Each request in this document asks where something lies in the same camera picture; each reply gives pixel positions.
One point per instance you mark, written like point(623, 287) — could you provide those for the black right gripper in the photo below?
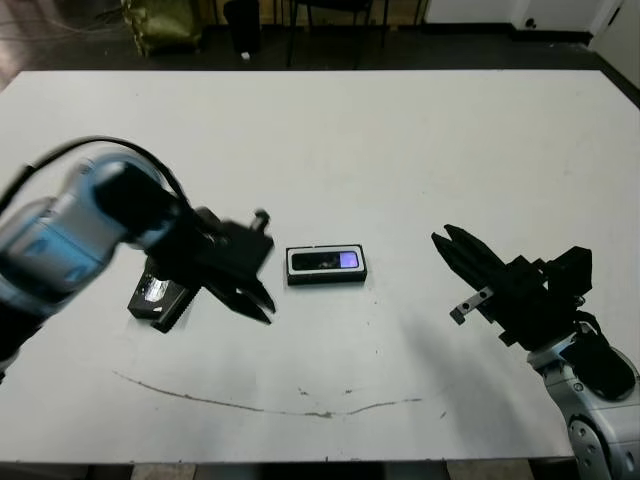
point(530, 305)

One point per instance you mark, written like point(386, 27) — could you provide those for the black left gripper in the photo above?
point(220, 250)

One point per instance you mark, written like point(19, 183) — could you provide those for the slim black camera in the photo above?
point(320, 261)

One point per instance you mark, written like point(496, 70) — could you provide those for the black box lid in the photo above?
point(155, 300)

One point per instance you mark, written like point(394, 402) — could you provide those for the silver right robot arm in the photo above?
point(600, 440)

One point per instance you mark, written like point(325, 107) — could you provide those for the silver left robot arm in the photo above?
point(60, 240)

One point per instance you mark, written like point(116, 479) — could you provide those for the black box white lining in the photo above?
point(327, 279)

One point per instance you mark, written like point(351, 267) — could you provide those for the black mesh chair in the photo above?
point(335, 6)

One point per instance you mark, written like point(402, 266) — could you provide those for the olive green sack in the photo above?
point(165, 25)

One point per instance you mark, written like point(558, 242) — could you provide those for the black right wrist camera housing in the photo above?
point(572, 272)

